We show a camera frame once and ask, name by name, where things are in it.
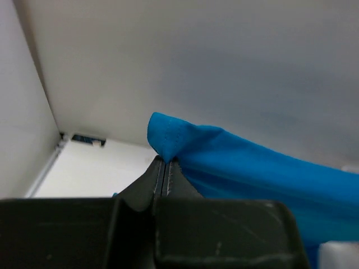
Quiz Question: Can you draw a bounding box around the dark label sticker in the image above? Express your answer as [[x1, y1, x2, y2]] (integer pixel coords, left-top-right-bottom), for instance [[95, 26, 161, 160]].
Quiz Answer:
[[71, 134, 106, 147]]

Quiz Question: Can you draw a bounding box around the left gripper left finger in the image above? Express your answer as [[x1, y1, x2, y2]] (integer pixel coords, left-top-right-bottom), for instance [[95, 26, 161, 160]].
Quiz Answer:
[[1, 157, 164, 268]]

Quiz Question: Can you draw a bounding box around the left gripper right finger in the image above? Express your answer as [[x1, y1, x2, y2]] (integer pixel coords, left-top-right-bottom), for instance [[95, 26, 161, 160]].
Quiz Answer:
[[154, 161, 310, 268]]

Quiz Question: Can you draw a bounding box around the blue t shirt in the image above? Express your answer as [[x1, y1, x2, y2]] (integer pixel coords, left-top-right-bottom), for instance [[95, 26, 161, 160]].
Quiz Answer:
[[147, 113, 358, 268]]

